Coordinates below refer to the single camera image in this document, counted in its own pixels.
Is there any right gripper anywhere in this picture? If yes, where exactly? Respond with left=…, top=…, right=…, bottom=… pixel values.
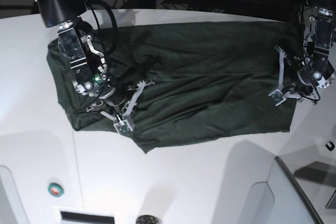
left=101, top=89, right=135, bottom=115

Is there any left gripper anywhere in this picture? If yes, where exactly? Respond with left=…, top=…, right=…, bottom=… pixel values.
left=289, top=67, right=311, bottom=94

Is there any dark green t-shirt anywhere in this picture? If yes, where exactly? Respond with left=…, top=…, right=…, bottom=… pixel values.
left=46, top=21, right=307, bottom=155

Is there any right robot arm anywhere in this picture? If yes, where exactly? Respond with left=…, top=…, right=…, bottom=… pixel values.
left=35, top=0, right=139, bottom=116

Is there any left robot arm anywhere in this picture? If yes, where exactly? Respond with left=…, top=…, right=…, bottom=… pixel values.
left=286, top=0, right=335, bottom=101

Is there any black U-shaped hook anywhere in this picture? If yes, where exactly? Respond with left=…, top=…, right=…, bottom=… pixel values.
left=325, top=141, right=335, bottom=151

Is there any grey metal tray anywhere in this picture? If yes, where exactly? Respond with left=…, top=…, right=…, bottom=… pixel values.
left=277, top=155, right=335, bottom=223

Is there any green tape roll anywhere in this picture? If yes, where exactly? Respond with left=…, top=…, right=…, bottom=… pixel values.
left=48, top=183, right=64, bottom=197

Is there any black perforated round object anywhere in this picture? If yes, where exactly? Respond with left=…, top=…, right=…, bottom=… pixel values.
left=135, top=215, right=159, bottom=224

